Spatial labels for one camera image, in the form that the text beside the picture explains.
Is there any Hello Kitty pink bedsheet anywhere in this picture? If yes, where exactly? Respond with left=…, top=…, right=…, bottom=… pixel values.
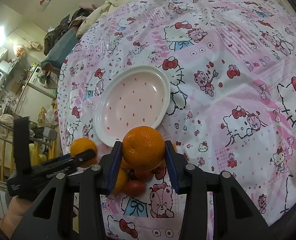
left=58, top=0, right=296, bottom=231

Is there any small mandarin orange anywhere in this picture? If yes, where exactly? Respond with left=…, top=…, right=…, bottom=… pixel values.
left=70, top=138, right=98, bottom=168

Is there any left hand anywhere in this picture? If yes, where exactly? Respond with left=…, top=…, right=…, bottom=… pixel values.
left=0, top=196, right=33, bottom=239

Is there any yellow wooden rail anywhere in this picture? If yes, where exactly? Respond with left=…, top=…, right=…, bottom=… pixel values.
left=0, top=118, right=57, bottom=183

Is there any red cherry tomato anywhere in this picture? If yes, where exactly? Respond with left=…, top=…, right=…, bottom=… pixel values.
left=123, top=180, right=146, bottom=197

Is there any teal blue pillow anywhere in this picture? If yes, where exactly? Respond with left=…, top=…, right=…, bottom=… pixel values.
left=40, top=28, right=79, bottom=72

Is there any pink white strawberry plate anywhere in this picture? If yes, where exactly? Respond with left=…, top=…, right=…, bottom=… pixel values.
left=94, top=66, right=170, bottom=147

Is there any dark clothes pile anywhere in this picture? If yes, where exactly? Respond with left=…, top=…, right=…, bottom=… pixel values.
left=43, top=8, right=92, bottom=56

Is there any large orange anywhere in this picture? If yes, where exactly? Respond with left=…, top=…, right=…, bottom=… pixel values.
left=112, top=167, right=128, bottom=194
left=122, top=126, right=165, bottom=171

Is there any white washing machine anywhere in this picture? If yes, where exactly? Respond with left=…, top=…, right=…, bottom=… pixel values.
left=27, top=66, right=57, bottom=99

